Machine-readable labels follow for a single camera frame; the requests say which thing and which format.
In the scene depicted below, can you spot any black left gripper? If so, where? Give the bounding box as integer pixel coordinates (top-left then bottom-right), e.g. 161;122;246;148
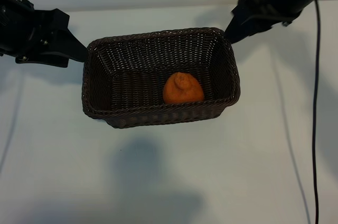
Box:
0;0;88;69

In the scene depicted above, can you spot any bumpy orange fruit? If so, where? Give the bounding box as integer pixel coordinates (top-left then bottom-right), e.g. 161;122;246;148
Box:
162;71;205;105

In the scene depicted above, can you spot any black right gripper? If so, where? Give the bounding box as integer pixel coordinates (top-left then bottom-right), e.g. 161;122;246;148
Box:
224;0;302;44

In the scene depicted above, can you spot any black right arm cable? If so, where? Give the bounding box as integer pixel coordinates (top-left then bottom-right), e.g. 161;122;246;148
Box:
312;0;322;224

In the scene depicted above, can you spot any dark brown woven basket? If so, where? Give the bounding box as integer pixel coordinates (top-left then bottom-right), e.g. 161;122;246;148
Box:
81;27;241;129

